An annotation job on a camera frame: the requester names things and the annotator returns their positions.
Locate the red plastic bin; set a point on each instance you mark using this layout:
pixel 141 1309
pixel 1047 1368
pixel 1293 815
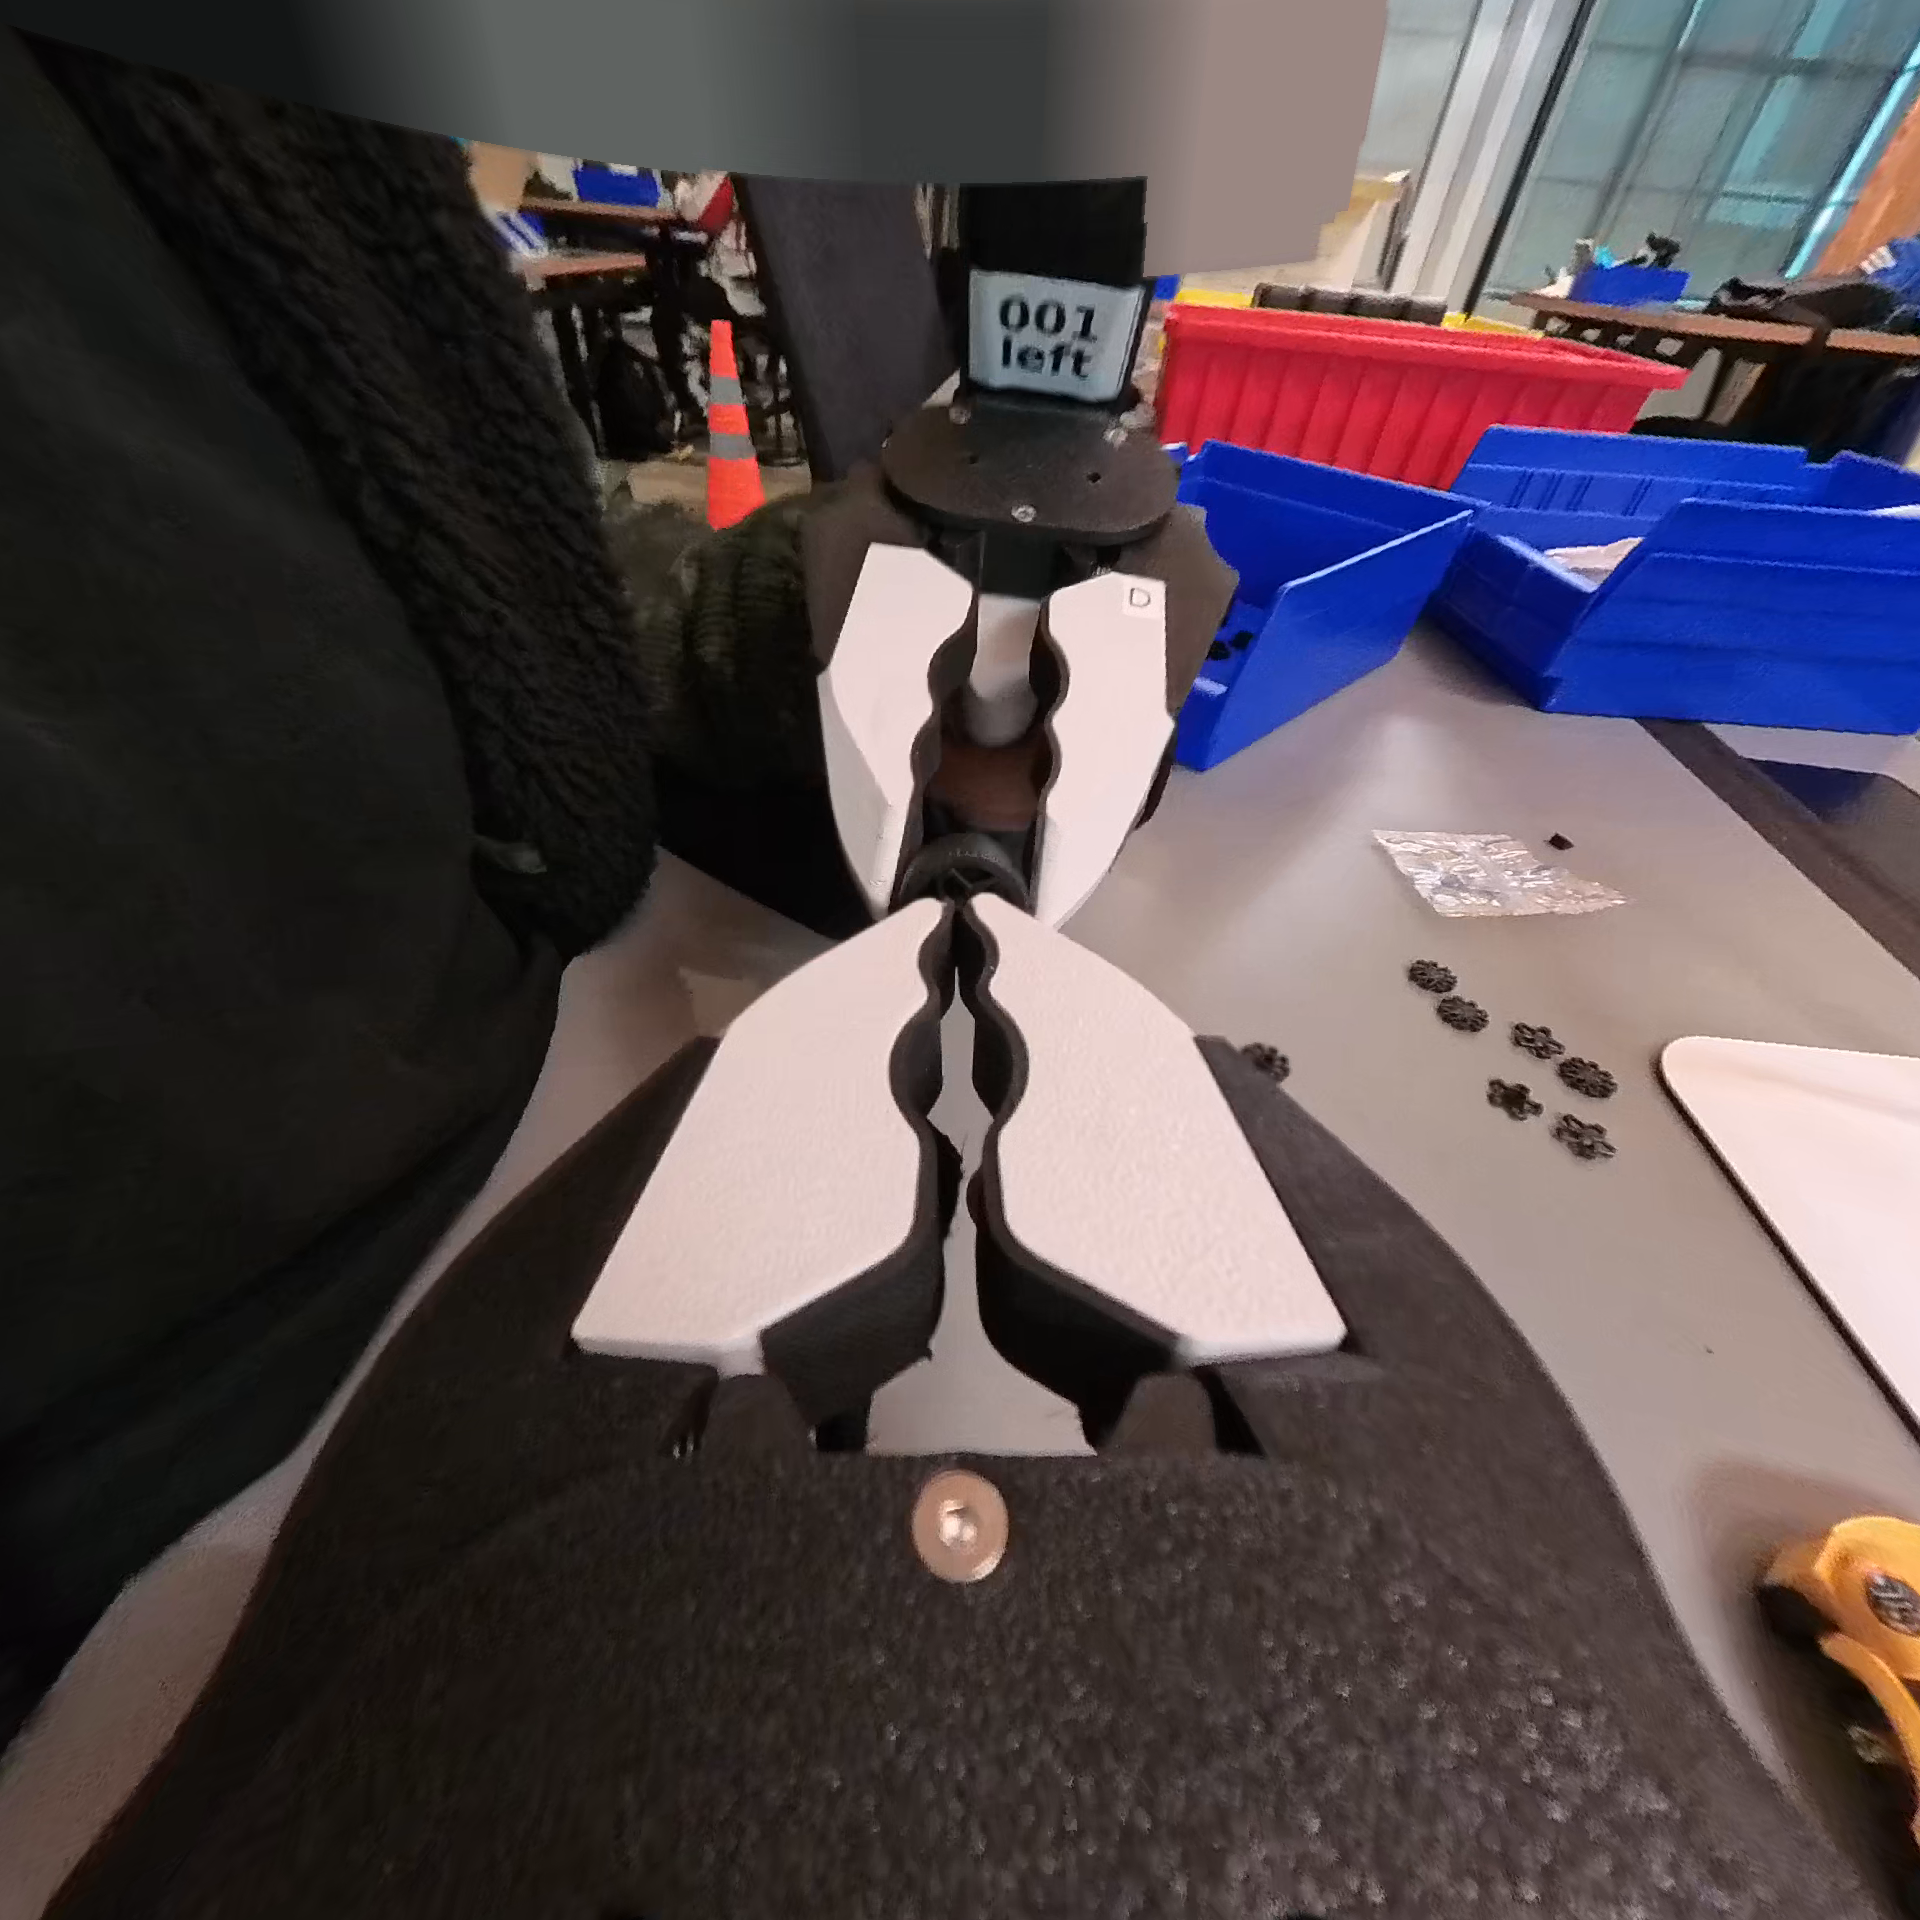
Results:
pixel 1348 398

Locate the yellow lego car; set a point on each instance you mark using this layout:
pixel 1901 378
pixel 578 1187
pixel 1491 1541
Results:
pixel 1861 1590

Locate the orange traffic cone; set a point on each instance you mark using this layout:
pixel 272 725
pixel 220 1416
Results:
pixel 729 435

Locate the white metal book stand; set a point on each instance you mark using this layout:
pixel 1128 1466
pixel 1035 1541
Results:
pixel 1829 1171

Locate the wooden background table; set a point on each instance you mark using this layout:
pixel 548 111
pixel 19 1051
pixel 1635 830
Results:
pixel 1723 323

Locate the black rim inserts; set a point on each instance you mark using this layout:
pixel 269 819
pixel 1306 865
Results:
pixel 1587 1075

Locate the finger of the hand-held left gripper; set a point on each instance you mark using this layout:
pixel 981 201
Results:
pixel 877 721
pixel 1109 704

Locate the black lego wheel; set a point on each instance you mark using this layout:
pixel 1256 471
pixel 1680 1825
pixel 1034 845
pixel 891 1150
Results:
pixel 967 869

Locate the clear plastic parts bag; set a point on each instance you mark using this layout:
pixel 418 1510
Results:
pixel 1499 873

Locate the small blue parts bin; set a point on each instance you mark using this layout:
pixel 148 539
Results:
pixel 1627 283

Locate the black bag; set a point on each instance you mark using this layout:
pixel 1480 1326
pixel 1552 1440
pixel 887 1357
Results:
pixel 1799 299

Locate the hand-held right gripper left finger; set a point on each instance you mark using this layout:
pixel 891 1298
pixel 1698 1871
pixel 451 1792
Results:
pixel 749 1201

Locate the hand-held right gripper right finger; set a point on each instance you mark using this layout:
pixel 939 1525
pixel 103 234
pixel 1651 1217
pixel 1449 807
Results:
pixel 1170 1201

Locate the blue plastic storage bin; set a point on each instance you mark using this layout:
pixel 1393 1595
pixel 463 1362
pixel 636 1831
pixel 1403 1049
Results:
pixel 1723 630
pixel 1320 599
pixel 1651 464

